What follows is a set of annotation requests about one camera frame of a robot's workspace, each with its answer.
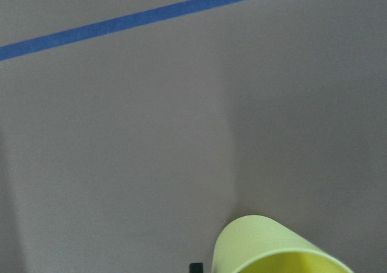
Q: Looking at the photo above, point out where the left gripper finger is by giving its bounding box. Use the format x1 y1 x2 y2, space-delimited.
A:
189 263 204 273

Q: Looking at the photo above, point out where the yellow plastic cup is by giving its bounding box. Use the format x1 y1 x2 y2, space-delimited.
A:
211 215 353 273

